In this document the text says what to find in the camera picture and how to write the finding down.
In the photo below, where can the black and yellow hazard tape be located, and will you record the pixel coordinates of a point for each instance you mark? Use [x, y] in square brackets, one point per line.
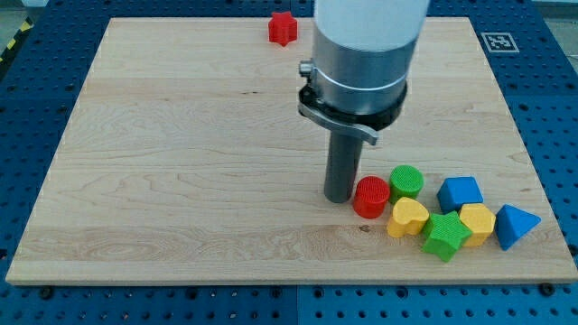
[16, 43]

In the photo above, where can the blue triangle block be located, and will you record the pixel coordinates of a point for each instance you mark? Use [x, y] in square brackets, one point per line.
[512, 224]

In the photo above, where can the red cylinder block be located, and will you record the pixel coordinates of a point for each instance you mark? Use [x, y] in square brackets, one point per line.
[371, 196]

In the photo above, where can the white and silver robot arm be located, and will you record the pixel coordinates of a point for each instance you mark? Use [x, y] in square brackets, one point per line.
[361, 55]

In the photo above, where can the green star block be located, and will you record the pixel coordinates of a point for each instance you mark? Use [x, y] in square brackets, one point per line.
[444, 235]

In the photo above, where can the blue pentagon block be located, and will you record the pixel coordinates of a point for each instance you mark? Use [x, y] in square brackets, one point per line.
[457, 191]

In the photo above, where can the red star block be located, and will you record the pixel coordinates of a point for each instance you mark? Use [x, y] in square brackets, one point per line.
[282, 28]

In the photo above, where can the yellow hexagon block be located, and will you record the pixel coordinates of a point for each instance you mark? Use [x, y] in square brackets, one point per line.
[480, 220]

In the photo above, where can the white fiducial marker tag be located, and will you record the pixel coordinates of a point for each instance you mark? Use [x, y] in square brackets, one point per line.
[499, 42]

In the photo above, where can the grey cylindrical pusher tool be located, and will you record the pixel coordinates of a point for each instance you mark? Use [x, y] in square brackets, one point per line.
[341, 169]

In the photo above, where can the light wooden board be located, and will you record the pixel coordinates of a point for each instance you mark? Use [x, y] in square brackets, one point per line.
[185, 162]

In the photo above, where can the green cylinder block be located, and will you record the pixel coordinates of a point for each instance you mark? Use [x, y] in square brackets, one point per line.
[405, 181]

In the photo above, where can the yellow heart block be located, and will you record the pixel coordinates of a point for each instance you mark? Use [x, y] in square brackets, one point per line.
[408, 217]

